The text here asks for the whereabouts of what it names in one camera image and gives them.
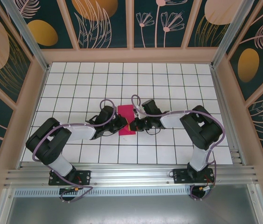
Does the aluminium side rail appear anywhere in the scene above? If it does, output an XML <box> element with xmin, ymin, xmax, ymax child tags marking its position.
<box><xmin>210</xmin><ymin>67</ymin><xmax>243</xmax><ymax>165</ymax></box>

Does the grey sheet metal shelf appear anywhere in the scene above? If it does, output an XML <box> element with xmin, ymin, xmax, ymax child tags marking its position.
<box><xmin>2</xmin><ymin>184</ymin><xmax>263</xmax><ymax>224</ymax></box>

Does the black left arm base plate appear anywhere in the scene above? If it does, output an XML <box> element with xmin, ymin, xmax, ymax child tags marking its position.
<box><xmin>49</xmin><ymin>170</ymin><xmax>92</xmax><ymax>186</ymax></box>

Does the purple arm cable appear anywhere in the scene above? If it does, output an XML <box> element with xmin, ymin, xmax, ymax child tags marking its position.
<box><xmin>131</xmin><ymin>94</ymin><xmax>227</xmax><ymax>201</ymax></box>
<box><xmin>32</xmin><ymin>99</ymin><xmax>118</xmax><ymax>203</ymax></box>

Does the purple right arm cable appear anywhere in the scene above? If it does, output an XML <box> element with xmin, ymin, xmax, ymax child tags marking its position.
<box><xmin>131</xmin><ymin>94</ymin><xmax>227</xmax><ymax>201</ymax></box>

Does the pink square paper sheet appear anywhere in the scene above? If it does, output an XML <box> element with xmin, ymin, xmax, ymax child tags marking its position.
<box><xmin>117</xmin><ymin>104</ymin><xmax>136</xmax><ymax>136</ymax></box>

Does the aluminium frame post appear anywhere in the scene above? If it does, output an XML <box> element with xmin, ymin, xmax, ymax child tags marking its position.
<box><xmin>212</xmin><ymin>0</ymin><xmax>256</xmax><ymax>68</ymax></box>
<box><xmin>0</xmin><ymin>0</ymin><xmax>50</xmax><ymax>72</ymax></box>

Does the slotted grey cable duct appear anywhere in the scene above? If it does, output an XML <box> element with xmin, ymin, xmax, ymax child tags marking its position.
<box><xmin>14</xmin><ymin>188</ymin><xmax>192</xmax><ymax>196</ymax></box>

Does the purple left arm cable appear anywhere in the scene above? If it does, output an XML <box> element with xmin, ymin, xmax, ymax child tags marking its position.
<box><xmin>32</xmin><ymin>99</ymin><xmax>118</xmax><ymax>203</ymax></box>

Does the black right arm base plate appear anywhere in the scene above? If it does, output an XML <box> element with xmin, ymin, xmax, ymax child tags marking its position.
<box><xmin>172</xmin><ymin>168</ymin><xmax>215</xmax><ymax>185</ymax></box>

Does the long aluminium mounting rail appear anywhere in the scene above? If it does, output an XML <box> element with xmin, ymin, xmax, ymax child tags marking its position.
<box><xmin>4</xmin><ymin>163</ymin><xmax>259</xmax><ymax>187</ymax></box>

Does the small controller board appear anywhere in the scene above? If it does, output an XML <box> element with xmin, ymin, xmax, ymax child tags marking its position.
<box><xmin>60</xmin><ymin>186</ymin><xmax>80</xmax><ymax>195</ymax></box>
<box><xmin>198</xmin><ymin>185</ymin><xmax>216</xmax><ymax>192</ymax></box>

